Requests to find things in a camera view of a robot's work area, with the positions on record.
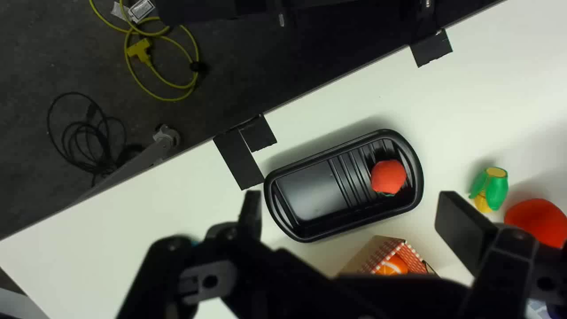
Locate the white plug adapter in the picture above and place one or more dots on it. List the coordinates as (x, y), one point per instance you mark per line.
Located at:
(138, 9)

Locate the black oven tray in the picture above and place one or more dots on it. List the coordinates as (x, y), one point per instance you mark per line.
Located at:
(313, 195)

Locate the red tomato toy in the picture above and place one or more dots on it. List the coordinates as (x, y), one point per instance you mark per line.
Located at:
(389, 177)

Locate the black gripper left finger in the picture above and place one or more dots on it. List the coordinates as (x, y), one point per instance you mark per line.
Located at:
(251, 215)

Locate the orange slice toy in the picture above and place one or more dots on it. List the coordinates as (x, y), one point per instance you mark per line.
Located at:
(391, 268)

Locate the black tape square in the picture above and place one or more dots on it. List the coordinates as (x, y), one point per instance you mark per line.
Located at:
(432, 48)

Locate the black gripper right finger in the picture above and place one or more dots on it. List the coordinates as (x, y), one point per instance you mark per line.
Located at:
(464, 231)

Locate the orange patterned cardboard box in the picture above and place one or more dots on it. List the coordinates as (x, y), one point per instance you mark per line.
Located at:
(378, 248)

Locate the short black tape strip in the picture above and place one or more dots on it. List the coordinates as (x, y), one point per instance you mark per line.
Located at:
(260, 131)

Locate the red plush tomato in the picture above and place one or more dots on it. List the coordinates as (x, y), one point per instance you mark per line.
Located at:
(538, 222)

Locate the green yellow corn toy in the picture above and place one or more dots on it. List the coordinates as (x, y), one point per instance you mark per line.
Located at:
(490, 188)

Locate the black table clamp bracket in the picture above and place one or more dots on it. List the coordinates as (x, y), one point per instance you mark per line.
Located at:
(240, 161)

